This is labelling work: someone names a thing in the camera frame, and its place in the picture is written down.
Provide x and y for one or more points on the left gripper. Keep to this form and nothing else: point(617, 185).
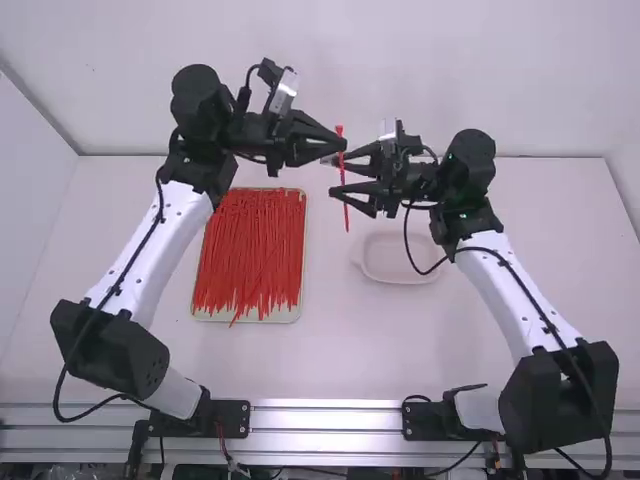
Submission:
point(255, 135)

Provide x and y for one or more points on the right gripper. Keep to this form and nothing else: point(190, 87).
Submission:
point(410, 170)

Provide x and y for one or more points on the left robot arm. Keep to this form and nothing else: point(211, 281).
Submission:
point(165, 235)

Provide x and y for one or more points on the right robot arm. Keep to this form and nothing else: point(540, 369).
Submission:
point(500, 270)

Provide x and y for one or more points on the white dish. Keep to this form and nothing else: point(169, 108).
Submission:
point(385, 260)

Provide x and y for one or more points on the pale tray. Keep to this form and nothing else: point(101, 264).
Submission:
point(298, 316)

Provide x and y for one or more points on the silver rails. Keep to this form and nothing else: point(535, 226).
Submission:
point(325, 425)

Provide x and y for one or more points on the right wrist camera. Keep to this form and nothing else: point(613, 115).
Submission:
point(387, 135)

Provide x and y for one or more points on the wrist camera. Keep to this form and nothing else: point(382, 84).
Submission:
point(285, 92)
point(387, 135)

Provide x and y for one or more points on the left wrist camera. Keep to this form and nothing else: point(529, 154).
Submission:
point(285, 92)

